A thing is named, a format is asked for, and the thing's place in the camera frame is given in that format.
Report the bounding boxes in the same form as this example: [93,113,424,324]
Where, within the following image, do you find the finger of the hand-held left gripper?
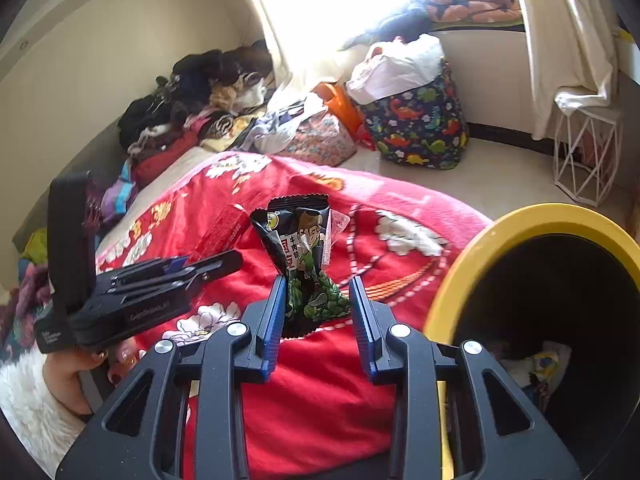
[112,250,244,296]
[102,256,191,283]

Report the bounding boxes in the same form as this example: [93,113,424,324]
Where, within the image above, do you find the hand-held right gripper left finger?
[55,274,290,480]

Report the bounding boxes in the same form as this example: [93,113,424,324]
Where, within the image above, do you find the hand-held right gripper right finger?
[348,275,583,480]

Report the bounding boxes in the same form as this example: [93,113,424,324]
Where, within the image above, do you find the red clear wrapper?
[191,203,252,263]

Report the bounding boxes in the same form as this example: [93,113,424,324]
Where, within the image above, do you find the black green snack packet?
[250,194,353,338]

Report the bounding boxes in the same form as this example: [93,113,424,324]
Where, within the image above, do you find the white printed plastic wrapper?
[500,341,572,401]

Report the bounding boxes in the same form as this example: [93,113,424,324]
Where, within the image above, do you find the yellow-rimmed black trash bin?
[422,203,640,480]

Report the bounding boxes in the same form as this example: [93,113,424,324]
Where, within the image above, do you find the person's left forearm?
[0,347,88,466]

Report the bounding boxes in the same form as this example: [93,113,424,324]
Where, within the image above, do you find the person's left hand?
[42,337,138,416]

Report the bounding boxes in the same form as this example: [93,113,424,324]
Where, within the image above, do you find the purple blue striped cloth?
[101,164,140,223]

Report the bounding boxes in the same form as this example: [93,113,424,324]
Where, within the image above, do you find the purple fuzzy cloth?
[7,262,53,341]

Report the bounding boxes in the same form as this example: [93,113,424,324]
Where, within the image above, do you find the beige bed sheet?
[95,147,236,256]

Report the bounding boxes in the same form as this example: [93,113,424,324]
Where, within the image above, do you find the red floral blanket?
[92,150,493,480]

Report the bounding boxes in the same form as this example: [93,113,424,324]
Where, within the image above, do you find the dark red cloth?
[131,132,201,186]

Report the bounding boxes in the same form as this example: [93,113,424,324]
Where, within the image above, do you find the brown beige patterned blanket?
[200,112,263,153]

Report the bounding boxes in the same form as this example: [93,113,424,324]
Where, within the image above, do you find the white lavender garment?
[247,95,326,156]

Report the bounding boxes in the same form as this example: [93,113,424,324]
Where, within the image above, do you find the pink floral fabric bag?
[280,112,358,167]

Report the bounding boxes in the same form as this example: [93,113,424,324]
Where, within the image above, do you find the pile of dark clothes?
[117,40,276,156]

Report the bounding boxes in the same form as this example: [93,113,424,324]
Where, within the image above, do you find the orange bag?
[312,82,376,151]

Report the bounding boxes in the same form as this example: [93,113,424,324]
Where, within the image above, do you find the dinosaur-print laundry basket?
[360,60,471,171]

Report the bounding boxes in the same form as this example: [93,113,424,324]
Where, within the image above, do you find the cream curtain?
[242,0,351,96]
[515,0,621,141]

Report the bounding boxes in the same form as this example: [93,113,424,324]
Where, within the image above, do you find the dark jacket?
[340,7,436,51]

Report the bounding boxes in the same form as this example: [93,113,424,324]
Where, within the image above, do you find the orange patterned quilt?
[425,0,522,26]

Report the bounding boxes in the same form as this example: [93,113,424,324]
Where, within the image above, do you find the white wire stool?
[552,105,623,208]

